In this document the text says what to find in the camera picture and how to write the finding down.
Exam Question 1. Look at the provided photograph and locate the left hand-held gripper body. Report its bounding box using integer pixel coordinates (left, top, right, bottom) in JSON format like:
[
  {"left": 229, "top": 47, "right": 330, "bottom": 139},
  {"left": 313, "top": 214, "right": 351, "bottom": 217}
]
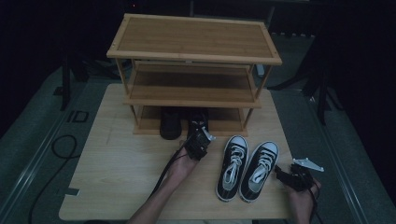
[{"left": 183, "top": 125, "right": 217, "bottom": 161}]

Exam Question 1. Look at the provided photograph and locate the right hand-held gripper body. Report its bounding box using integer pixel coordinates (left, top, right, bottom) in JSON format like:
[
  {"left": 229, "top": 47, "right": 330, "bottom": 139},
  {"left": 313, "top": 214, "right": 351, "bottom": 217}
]
[{"left": 289, "top": 157, "right": 325, "bottom": 192}]

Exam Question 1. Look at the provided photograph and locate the black shoe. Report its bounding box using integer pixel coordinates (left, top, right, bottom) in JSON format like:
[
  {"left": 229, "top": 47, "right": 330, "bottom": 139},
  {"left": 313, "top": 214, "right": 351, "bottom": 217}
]
[
  {"left": 186, "top": 106, "right": 210, "bottom": 138},
  {"left": 159, "top": 106, "right": 182, "bottom": 140}
]

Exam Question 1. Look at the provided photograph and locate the wooden three-tier shoe rack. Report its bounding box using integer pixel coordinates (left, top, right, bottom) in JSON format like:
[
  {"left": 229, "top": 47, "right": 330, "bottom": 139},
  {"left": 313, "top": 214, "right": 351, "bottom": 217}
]
[{"left": 106, "top": 12, "right": 283, "bottom": 138}]

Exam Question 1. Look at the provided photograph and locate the person's right hand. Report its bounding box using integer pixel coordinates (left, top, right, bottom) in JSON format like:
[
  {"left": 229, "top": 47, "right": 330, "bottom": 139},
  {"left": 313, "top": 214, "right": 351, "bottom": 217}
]
[{"left": 285, "top": 180, "right": 322, "bottom": 216}]

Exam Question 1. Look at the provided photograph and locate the person's left hand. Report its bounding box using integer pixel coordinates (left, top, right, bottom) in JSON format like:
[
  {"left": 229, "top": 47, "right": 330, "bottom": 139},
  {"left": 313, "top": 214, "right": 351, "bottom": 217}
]
[{"left": 167, "top": 140, "right": 200, "bottom": 185}]

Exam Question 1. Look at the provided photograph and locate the black white-laced canvas sneaker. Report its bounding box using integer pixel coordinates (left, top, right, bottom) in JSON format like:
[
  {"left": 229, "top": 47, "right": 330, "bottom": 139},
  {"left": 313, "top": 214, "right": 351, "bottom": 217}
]
[
  {"left": 237, "top": 140, "right": 280, "bottom": 203},
  {"left": 215, "top": 134, "right": 249, "bottom": 203}
]

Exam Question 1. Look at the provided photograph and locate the black tripod stand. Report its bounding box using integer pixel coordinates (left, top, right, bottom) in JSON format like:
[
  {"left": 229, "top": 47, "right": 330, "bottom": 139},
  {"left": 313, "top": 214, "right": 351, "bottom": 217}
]
[{"left": 267, "top": 40, "right": 344, "bottom": 125}]

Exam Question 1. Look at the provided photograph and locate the black metal stand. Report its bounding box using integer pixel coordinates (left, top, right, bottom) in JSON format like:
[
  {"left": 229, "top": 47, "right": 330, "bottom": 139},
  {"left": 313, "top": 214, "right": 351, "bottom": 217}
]
[{"left": 52, "top": 52, "right": 74, "bottom": 111}]

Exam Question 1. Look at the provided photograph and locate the right hand-held gripper cable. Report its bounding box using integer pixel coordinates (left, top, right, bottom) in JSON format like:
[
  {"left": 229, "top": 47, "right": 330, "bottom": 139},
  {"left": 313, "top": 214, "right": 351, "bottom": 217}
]
[{"left": 306, "top": 181, "right": 325, "bottom": 224}]

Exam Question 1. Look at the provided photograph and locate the hand-held gripper cable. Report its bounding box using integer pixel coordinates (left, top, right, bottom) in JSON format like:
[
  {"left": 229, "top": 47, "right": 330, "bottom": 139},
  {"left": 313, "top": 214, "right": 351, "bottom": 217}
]
[
  {"left": 306, "top": 181, "right": 325, "bottom": 224},
  {"left": 148, "top": 146, "right": 188, "bottom": 200}
]

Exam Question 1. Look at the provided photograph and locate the left hand-held gripper cable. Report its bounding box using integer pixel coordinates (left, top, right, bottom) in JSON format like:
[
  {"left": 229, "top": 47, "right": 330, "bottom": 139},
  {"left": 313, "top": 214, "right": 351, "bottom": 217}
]
[{"left": 148, "top": 146, "right": 188, "bottom": 200}]

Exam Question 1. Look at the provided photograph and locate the black floor cable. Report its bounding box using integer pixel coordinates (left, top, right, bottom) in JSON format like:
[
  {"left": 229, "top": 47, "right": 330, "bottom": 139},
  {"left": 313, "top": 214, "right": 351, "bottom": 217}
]
[{"left": 27, "top": 133, "right": 78, "bottom": 224}]

